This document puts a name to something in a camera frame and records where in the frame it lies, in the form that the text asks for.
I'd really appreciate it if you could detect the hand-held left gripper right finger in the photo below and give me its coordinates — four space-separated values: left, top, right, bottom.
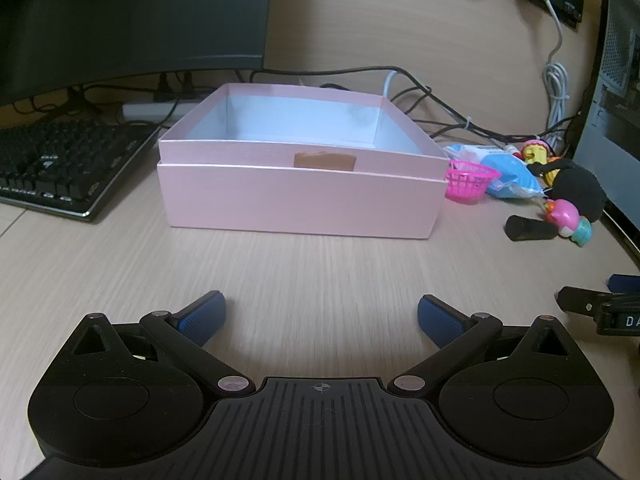
392 294 581 399

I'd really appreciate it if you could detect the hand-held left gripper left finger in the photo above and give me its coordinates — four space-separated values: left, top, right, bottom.
62 290 253 399

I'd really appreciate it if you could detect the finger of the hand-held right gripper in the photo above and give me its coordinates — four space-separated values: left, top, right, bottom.
609 274 640 294
557 286 609 319

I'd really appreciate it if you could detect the teal toy figure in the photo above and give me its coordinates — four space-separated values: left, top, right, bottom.
570 216 594 247

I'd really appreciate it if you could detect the black cylinder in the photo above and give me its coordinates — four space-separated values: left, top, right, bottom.
505 215 559 244

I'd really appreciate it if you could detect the pink toy figure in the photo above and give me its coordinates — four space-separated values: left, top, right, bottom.
545 199 580 237

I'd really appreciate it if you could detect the black plush ball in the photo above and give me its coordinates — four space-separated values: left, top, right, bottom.
542 158 607 223

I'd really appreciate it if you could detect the small pink plastic basket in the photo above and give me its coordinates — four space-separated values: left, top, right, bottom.
445 160 502 204

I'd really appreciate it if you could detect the blue and white packet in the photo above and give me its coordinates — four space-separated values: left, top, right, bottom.
442 144 546 202

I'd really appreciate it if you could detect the pink cardboard box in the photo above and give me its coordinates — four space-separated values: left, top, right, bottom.
157 82 451 241

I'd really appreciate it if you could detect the yellow and red toy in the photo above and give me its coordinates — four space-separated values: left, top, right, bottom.
520 139 562 187

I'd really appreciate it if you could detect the wooden desktop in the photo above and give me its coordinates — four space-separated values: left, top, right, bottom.
0 67 640 480

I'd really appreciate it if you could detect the black computer case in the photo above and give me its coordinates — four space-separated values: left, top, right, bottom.
572 0 640 256

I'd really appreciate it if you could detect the black keyboard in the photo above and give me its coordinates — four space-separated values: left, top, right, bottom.
0 119 161 222

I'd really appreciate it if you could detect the white power strip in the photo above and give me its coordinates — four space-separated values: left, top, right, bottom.
122 100 202 124

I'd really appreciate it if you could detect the black curved monitor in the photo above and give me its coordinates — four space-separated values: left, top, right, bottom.
0 0 277 113

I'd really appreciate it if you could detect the white coiled charger cable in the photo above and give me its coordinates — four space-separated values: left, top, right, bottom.
529 0 572 147

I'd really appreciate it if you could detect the bundle of black cables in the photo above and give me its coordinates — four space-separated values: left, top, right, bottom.
250 65 583 153

